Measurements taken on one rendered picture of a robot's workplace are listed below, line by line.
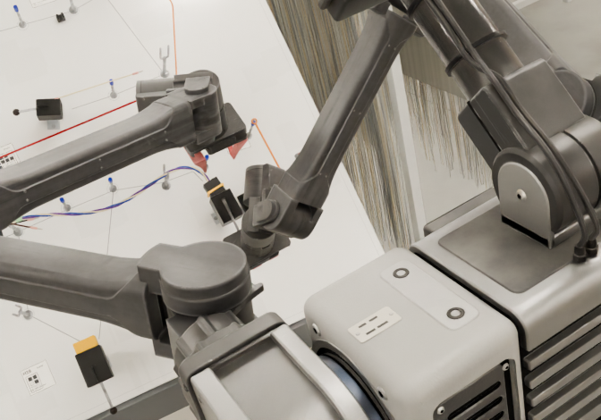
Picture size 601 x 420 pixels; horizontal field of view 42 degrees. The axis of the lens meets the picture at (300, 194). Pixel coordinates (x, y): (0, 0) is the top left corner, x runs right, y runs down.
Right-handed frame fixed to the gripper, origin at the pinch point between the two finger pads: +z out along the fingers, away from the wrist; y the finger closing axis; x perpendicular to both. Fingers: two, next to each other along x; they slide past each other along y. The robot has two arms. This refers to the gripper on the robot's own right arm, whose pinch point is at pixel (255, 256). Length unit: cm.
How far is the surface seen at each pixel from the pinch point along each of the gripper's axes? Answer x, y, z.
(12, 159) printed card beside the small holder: -41, 30, 6
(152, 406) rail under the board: 12.5, 28.5, 16.0
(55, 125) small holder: -43.4, 20.1, 5.7
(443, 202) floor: -20, -108, 165
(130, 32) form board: -55, -2, 4
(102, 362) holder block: 3.1, 32.2, 3.3
